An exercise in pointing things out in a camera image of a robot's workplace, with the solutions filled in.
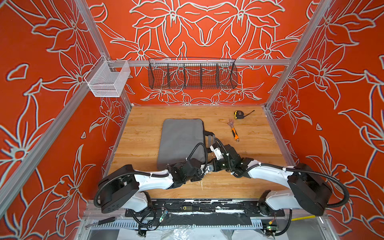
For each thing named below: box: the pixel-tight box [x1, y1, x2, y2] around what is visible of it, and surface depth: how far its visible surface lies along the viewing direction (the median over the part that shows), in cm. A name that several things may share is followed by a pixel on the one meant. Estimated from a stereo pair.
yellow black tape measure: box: [234, 110, 255, 119], surface depth 112 cm
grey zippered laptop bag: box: [157, 119, 215, 169], surface depth 100 cm
